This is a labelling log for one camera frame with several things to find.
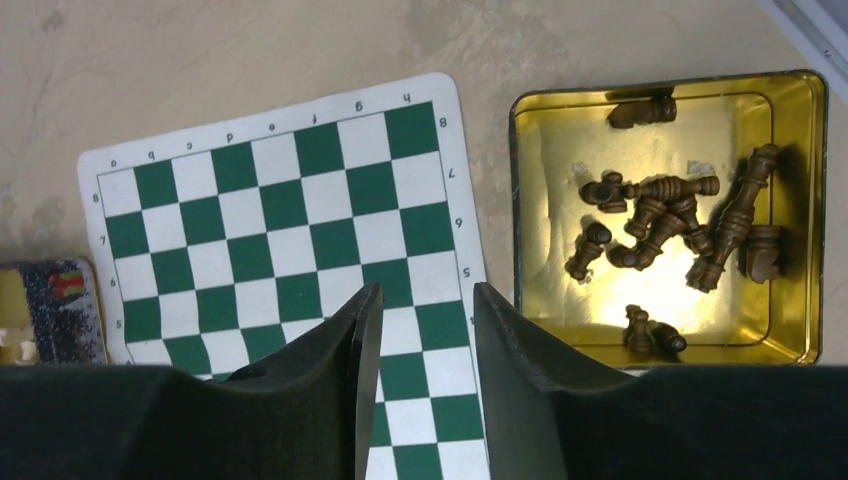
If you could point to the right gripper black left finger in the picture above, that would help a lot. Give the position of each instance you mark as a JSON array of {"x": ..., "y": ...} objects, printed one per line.
[{"x": 302, "y": 412}]

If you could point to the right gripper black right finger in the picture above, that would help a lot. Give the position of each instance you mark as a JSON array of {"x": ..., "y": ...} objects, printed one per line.
[{"x": 552, "y": 412}]

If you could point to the dark wooden pawn piece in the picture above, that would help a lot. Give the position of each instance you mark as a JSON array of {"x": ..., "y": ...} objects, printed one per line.
[
  {"x": 669, "y": 339},
  {"x": 605, "y": 194},
  {"x": 647, "y": 210},
  {"x": 637, "y": 337},
  {"x": 590, "y": 247}
]

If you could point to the dark wooden knight piece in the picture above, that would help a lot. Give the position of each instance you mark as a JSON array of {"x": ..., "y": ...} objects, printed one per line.
[{"x": 645, "y": 112}]

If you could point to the green white chess board mat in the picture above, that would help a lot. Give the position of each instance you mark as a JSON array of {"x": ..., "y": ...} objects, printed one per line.
[{"x": 216, "y": 245}]

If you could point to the gold tin with dark pieces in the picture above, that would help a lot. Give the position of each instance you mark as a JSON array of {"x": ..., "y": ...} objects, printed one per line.
[{"x": 560, "y": 140}]

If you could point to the gold tin with light pieces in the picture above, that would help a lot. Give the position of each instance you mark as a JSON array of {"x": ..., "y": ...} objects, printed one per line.
[{"x": 50, "y": 313}]

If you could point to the dark wooden rook piece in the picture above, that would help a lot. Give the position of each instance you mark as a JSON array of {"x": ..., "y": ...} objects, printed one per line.
[{"x": 761, "y": 253}]

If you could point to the dark wooden bishop piece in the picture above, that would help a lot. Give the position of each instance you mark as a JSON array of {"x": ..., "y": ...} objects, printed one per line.
[
  {"x": 696, "y": 235},
  {"x": 671, "y": 188}
]

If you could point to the dark wooden king piece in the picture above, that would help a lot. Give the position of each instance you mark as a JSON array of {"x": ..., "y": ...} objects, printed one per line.
[{"x": 736, "y": 219}]

